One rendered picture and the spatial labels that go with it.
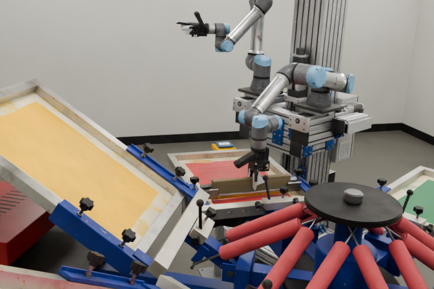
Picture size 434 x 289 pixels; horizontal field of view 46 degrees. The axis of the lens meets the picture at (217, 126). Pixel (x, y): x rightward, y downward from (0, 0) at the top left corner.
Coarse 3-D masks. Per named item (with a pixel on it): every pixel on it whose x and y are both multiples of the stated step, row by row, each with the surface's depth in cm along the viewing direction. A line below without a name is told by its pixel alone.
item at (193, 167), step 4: (188, 164) 292; (192, 164) 292; (196, 164) 292; (200, 164) 293; (204, 164) 293; (208, 164) 293; (212, 164) 293; (216, 164) 294; (220, 164) 294; (192, 168) 286; (196, 168) 286; (192, 172) 281; (196, 172) 281; (200, 172) 281; (196, 176) 275; (200, 176) 276; (204, 176) 276; (200, 180) 271; (204, 180) 271; (248, 196) 253; (212, 200) 247; (216, 200) 247; (220, 200) 248; (224, 200) 248; (228, 200) 248; (232, 200) 248; (236, 200) 248; (240, 200) 249; (244, 200) 249; (248, 200) 249; (252, 200) 249
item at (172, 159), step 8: (192, 152) 302; (200, 152) 302; (208, 152) 303; (216, 152) 304; (224, 152) 305; (232, 152) 307; (240, 152) 308; (248, 152) 310; (168, 160) 295; (176, 160) 288; (184, 160) 298; (272, 160) 295; (272, 168) 289; (280, 168) 283; (184, 176) 266; (304, 192) 253
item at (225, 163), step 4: (232, 160) 302; (224, 164) 294; (228, 164) 295; (232, 164) 295; (260, 172) 285; (264, 172) 285; (252, 196) 254; (256, 196) 254; (260, 196) 254; (264, 196) 254; (272, 196) 255; (276, 196) 255; (256, 200) 250
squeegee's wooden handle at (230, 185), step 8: (272, 176) 252; (280, 176) 253; (288, 176) 255; (216, 184) 243; (224, 184) 245; (232, 184) 246; (240, 184) 247; (248, 184) 249; (264, 184) 252; (272, 184) 253; (280, 184) 254; (224, 192) 246
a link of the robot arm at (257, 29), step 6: (252, 0) 345; (252, 6) 346; (264, 18) 350; (258, 24) 348; (252, 30) 352; (258, 30) 349; (252, 36) 352; (258, 36) 350; (252, 42) 353; (258, 42) 352; (252, 48) 354; (258, 48) 353; (252, 54) 353; (258, 54) 353; (246, 60) 361
